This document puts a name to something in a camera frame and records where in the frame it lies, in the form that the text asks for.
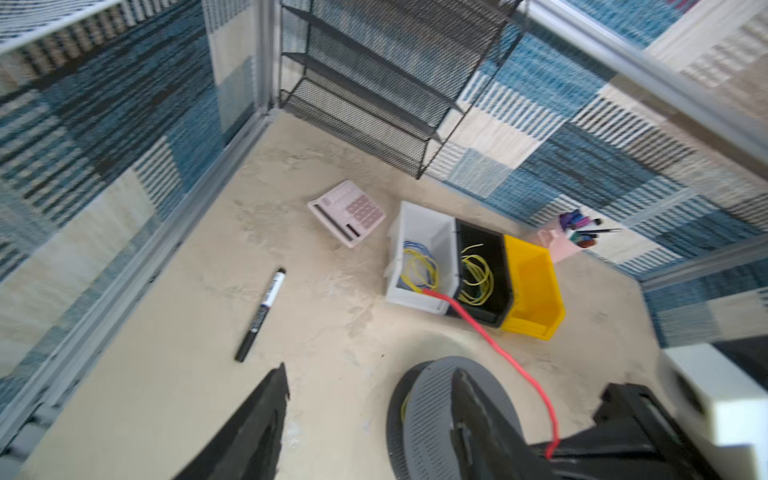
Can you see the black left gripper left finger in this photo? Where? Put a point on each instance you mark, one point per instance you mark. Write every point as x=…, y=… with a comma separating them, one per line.
x=248, y=445

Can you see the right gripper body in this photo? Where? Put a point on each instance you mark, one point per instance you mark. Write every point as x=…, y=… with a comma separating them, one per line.
x=632, y=437

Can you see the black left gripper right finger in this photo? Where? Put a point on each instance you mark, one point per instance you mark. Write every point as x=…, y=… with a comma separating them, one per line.
x=485, y=443

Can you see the grey cable spool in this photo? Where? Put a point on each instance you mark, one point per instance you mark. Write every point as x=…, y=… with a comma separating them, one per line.
x=419, y=418

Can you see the black white marker pen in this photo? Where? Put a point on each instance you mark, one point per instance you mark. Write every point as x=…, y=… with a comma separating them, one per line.
x=260, y=315

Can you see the yellow plastic bin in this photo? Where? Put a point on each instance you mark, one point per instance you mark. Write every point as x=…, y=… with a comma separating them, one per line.
x=537, y=309

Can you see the black plastic bin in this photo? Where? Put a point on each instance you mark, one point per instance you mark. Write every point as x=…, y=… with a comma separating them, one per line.
x=484, y=290

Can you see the pink pen cup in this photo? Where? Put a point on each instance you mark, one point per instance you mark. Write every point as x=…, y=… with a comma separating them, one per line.
x=571, y=233

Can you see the white plastic bin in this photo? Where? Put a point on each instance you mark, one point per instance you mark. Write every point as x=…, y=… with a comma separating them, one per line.
x=423, y=269

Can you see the pink calculator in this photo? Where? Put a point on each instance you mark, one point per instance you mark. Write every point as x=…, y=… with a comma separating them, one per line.
x=348, y=213

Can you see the black mesh shelf rack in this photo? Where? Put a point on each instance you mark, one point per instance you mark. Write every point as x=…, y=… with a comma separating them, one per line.
x=394, y=79

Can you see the white wire mesh basket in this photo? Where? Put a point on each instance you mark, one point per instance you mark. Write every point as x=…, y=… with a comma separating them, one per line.
x=71, y=28

